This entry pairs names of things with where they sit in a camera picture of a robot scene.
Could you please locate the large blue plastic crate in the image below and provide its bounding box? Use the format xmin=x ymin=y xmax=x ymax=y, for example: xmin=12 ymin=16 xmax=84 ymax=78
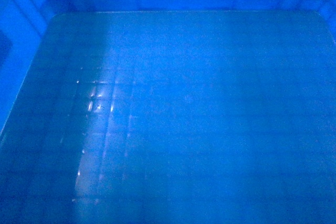
xmin=1 ymin=0 xmax=335 ymax=223

